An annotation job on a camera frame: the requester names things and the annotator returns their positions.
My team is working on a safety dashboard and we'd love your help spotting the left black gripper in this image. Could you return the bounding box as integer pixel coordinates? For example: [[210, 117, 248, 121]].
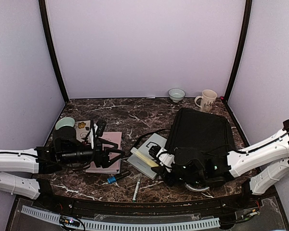
[[61, 139, 126, 169]]

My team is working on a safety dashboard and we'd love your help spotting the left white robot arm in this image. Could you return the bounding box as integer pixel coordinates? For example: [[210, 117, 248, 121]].
[[0, 117, 125, 210]]

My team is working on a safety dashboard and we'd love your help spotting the floral placemat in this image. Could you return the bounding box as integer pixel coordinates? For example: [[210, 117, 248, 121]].
[[74, 120, 92, 143]]

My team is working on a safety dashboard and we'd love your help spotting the yellow highlighter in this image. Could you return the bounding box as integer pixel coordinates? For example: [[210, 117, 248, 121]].
[[131, 147, 158, 167]]

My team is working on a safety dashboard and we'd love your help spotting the black student bag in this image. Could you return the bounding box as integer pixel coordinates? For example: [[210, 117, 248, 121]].
[[132, 107, 236, 193]]

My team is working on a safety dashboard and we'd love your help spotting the green bowl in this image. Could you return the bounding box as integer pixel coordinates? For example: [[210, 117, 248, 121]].
[[54, 117, 75, 130]]

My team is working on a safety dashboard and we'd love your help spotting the left black frame post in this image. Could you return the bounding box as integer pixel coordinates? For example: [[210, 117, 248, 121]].
[[38, 0, 69, 104]]

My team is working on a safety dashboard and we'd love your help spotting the black front table rail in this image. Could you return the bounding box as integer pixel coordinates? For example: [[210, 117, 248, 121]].
[[14, 187, 265, 219]]

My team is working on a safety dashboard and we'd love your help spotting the white pen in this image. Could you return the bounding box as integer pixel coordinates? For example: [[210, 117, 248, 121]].
[[132, 174, 142, 203]]

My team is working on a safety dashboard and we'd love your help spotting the pink book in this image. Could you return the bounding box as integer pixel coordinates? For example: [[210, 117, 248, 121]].
[[85, 132, 123, 174]]

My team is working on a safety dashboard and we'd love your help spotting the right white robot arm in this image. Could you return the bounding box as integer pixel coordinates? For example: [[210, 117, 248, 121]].
[[148, 119, 289, 209]]

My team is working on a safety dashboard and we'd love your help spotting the small white bowl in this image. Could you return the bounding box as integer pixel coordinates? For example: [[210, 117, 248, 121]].
[[168, 88, 185, 103]]

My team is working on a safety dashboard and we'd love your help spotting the white cable duct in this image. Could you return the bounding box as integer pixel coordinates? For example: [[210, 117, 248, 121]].
[[21, 205, 221, 231]]

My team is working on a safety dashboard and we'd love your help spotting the cream mug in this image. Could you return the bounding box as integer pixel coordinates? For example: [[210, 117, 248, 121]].
[[194, 90, 218, 113]]

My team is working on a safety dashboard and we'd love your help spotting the right black frame post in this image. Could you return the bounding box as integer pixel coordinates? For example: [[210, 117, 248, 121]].
[[223, 0, 252, 103]]

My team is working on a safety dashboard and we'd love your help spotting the blue black marker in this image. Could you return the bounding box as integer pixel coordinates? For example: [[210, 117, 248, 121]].
[[107, 170, 131, 184]]

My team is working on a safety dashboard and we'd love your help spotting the black frame post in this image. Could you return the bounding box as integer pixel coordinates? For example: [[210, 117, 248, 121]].
[[223, 0, 252, 103], [38, 0, 69, 104]]

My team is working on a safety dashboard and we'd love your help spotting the grey notebook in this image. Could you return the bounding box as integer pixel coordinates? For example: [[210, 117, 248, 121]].
[[127, 133, 167, 180]]

